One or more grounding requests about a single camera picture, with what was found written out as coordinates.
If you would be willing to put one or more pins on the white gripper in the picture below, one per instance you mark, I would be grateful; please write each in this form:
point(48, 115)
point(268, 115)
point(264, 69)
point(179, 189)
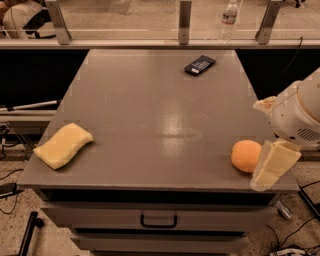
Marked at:
point(290, 115)

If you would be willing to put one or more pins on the orange fruit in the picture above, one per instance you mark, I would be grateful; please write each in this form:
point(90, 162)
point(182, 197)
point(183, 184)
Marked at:
point(245, 155)

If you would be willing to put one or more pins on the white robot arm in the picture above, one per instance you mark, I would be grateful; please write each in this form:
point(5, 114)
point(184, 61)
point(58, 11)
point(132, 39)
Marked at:
point(294, 117)

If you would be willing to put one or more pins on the small metal can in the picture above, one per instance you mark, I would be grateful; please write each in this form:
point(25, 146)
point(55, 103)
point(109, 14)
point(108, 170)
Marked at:
point(283, 210)

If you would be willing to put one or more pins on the white power strip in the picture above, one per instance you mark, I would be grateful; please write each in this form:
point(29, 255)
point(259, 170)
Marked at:
point(289, 252)

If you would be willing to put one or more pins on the grey drawer cabinet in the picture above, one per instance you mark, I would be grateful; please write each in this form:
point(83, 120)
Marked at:
point(161, 147)

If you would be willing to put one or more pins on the clear plastic water bottle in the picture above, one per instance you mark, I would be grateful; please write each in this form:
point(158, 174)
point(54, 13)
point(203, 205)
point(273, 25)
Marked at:
point(229, 18)

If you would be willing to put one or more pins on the yellow sponge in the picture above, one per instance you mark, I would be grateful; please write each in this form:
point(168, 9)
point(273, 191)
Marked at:
point(63, 146)

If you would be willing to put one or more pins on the grey metal rod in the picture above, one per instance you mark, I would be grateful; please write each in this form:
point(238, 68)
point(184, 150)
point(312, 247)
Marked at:
point(30, 106)

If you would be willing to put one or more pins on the black stand leg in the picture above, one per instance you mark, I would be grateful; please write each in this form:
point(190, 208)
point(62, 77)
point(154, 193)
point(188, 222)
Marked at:
point(34, 221)

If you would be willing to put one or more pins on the black power adapter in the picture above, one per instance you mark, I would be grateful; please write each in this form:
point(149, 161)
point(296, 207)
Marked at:
point(8, 189)

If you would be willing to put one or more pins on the seated person in background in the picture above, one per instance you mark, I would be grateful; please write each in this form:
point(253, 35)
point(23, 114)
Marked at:
point(15, 15)

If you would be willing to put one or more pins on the right metal railing post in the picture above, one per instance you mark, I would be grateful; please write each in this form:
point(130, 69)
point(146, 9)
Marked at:
point(263, 35)

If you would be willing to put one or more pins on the metal railing post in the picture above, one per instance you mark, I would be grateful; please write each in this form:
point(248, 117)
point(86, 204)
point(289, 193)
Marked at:
point(184, 21)
point(63, 36)
point(263, 35)

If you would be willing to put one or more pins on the middle metal railing post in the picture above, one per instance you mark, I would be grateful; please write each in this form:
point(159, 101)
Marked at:
point(184, 21)

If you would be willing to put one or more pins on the black drawer handle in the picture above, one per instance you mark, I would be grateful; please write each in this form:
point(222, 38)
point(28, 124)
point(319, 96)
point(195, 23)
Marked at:
point(153, 222)

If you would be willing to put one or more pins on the left metal railing post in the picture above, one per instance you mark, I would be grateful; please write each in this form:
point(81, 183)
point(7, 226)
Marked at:
point(63, 36)

